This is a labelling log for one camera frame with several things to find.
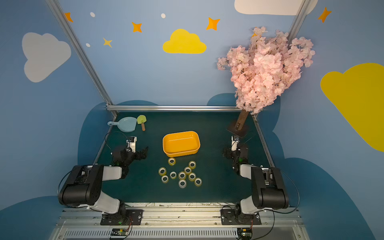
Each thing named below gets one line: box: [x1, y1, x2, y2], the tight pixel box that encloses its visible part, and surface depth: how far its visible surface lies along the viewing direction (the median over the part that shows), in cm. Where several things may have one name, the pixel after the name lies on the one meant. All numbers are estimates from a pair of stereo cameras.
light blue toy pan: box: [107, 116, 138, 133], surface depth 117 cm
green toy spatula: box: [137, 114, 147, 132], surface depth 121 cm
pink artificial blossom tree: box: [216, 26, 316, 138], surface depth 71 cm
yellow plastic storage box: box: [162, 131, 201, 158], surface depth 103 cm
